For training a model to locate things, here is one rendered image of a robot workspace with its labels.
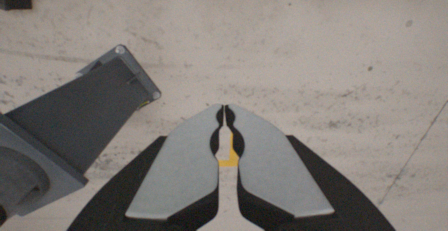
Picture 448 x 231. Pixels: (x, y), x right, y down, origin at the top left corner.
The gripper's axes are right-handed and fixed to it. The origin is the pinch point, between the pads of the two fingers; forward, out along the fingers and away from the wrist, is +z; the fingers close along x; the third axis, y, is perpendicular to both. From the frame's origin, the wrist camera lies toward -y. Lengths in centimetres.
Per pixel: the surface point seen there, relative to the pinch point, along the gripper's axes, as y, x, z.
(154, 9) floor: -5, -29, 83
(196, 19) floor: -1, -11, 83
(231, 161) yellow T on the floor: 87, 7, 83
